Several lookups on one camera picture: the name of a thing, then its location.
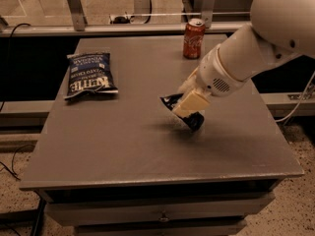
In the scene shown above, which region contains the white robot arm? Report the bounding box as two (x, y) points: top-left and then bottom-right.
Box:
(172, 0), (315, 117)

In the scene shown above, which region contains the red coca-cola can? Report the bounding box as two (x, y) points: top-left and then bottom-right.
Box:
(183, 18), (206, 59)

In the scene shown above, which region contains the grey wooden table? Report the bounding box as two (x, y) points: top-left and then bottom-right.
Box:
(21, 36), (302, 236)

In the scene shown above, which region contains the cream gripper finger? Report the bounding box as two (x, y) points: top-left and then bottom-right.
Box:
(172, 88), (210, 118)
(177, 69), (198, 93)

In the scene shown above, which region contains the white cable on right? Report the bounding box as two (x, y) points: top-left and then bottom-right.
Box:
(275, 71), (315, 124)

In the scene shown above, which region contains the blue kettle chips bag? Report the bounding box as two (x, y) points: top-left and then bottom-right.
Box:
(65, 51), (118, 100)

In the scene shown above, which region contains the metal railing frame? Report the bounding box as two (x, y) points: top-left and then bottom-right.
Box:
(0, 0), (253, 37)

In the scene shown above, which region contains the grey table drawer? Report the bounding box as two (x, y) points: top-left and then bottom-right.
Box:
(45, 192), (275, 226)

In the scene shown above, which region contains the dark blue rxbar wrapper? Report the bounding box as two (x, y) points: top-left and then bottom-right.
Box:
(160, 92), (209, 132)

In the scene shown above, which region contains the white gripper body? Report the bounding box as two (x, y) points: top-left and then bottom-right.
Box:
(196, 44), (245, 97)

